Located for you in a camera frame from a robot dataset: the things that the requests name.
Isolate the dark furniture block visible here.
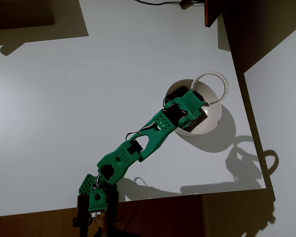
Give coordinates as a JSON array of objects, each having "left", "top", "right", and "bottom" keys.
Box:
[{"left": 0, "top": 0, "right": 56, "bottom": 31}]

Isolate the white masking tape roll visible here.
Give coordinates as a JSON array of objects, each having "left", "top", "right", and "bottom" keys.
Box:
[{"left": 190, "top": 71, "right": 229, "bottom": 107}]

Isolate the thin black power cable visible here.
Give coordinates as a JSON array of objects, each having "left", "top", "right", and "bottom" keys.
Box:
[{"left": 118, "top": 199, "right": 139, "bottom": 227}]

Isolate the black folded cloth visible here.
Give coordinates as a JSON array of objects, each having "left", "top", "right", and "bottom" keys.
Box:
[{"left": 165, "top": 85, "right": 208, "bottom": 133}]

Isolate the red-brown wooden board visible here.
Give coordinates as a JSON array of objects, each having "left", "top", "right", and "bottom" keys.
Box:
[{"left": 204, "top": 0, "right": 224, "bottom": 28}]

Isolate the white round bowl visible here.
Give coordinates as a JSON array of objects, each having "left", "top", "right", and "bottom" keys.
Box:
[{"left": 164, "top": 79, "right": 222, "bottom": 136}]

